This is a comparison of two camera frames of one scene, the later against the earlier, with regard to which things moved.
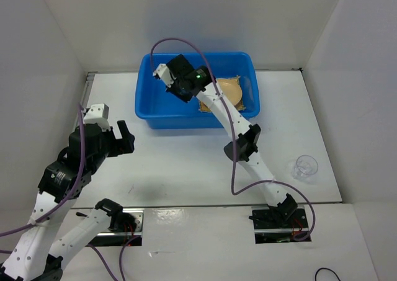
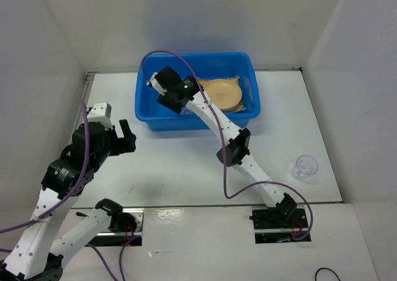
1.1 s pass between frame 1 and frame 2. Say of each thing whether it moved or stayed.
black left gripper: stayed
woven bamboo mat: moved
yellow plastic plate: stayed
